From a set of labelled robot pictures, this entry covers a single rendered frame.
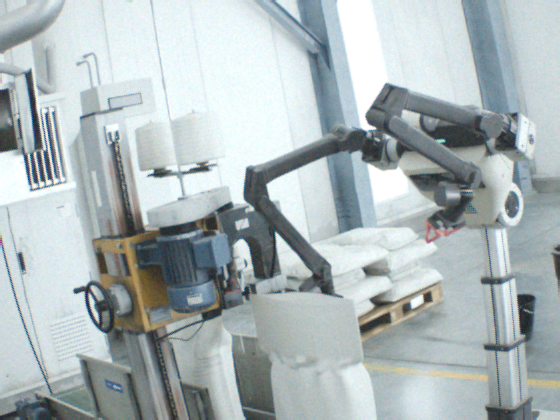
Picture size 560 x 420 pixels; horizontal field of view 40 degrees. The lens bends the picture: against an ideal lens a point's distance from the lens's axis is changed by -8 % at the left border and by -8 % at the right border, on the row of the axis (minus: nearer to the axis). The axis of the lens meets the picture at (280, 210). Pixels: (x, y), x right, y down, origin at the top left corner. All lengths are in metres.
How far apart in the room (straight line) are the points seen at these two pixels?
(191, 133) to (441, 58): 8.25
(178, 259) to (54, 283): 3.05
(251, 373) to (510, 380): 1.22
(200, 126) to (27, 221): 2.99
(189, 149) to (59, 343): 3.17
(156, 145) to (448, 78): 8.15
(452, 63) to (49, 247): 6.79
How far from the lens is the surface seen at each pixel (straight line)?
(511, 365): 2.97
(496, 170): 2.62
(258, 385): 3.60
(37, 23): 5.11
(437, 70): 10.54
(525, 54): 11.25
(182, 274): 2.53
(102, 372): 3.65
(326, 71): 8.79
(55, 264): 5.51
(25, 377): 5.48
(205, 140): 2.58
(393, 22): 10.02
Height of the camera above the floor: 1.63
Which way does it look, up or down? 6 degrees down
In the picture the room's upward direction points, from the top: 10 degrees counter-clockwise
